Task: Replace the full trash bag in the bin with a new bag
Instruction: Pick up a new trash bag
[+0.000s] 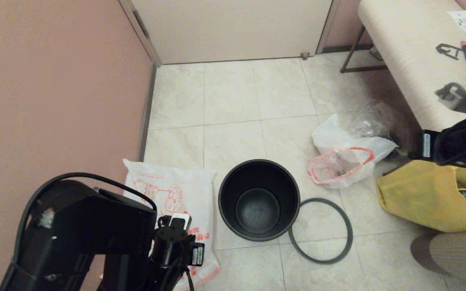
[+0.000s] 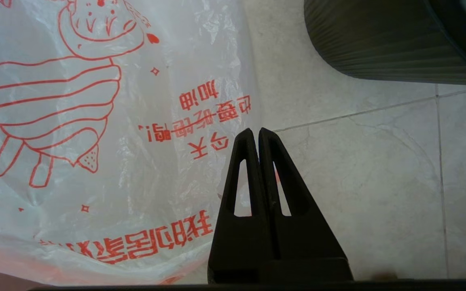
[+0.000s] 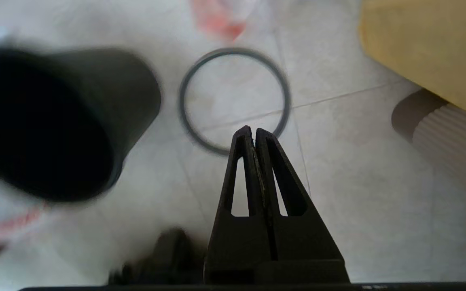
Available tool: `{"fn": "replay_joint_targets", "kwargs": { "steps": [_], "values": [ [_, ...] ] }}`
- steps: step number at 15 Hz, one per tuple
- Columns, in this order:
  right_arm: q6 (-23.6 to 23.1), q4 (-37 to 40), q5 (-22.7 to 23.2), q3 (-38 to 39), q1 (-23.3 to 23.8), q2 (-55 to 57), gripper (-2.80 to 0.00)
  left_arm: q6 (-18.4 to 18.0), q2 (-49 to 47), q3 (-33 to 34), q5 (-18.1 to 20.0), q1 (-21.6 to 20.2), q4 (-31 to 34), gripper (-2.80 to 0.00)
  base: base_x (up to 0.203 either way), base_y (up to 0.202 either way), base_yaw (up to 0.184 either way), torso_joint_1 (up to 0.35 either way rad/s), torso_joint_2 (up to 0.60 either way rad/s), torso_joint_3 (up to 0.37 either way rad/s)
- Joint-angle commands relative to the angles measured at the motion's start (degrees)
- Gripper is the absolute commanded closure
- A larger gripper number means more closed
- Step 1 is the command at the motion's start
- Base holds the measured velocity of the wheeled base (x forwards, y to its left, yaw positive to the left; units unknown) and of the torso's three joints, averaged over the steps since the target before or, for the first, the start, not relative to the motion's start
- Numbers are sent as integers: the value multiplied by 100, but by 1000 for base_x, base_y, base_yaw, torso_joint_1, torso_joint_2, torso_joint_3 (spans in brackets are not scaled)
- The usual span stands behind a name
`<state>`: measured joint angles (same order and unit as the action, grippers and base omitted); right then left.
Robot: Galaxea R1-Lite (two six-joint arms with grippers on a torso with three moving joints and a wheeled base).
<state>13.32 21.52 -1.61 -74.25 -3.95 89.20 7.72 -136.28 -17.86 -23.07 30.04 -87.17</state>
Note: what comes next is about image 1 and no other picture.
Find white red-print trash bag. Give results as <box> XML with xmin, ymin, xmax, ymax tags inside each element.
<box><xmin>307</xmin><ymin>113</ymin><xmax>399</xmax><ymax>190</ymax></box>
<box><xmin>122</xmin><ymin>158</ymin><xmax>220</xmax><ymax>291</ymax></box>

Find black bin rim ring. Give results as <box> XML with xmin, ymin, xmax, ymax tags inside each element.
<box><xmin>288</xmin><ymin>197</ymin><xmax>354</xmax><ymax>265</ymax></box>

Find yellow fabric tote bag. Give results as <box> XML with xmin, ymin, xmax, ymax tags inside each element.
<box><xmin>376</xmin><ymin>159</ymin><xmax>466</xmax><ymax>233</ymax></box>

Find clear bag with black items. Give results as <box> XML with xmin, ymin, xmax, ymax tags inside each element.
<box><xmin>348</xmin><ymin>101</ymin><xmax>411</xmax><ymax>159</ymax></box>

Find flat white red-print trash bag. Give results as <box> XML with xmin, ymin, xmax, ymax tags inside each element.
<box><xmin>122</xmin><ymin>158</ymin><xmax>220</xmax><ymax>291</ymax></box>

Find black trash bin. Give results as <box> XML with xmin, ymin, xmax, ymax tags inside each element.
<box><xmin>218</xmin><ymin>159</ymin><xmax>301</xmax><ymax>243</ymax></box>

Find beige bench with metal legs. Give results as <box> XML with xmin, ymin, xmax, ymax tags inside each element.
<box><xmin>340</xmin><ymin>0</ymin><xmax>466</xmax><ymax>132</ymax></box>

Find black metal hook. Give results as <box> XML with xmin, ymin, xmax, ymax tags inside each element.
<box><xmin>436</xmin><ymin>43</ymin><xmax>463</xmax><ymax>61</ymax></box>

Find beige ribbed bin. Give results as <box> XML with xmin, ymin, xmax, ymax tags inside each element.
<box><xmin>410</xmin><ymin>228</ymin><xmax>466</xmax><ymax>284</ymax></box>

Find white door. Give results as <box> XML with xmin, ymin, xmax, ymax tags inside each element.
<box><xmin>130</xmin><ymin>0</ymin><xmax>333</xmax><ymax>65</ymax></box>

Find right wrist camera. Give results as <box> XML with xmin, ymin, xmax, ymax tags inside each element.
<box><xmin>435</xmin><ymin>82</ymin><xmax>466</xmax><ymax>110</ymax></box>

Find grey wall baseboard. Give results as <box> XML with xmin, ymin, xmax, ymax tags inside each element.
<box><xmin>138</xmin><ymin>64</ymin><xmax>157</xmax><ymax>162</ymax></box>

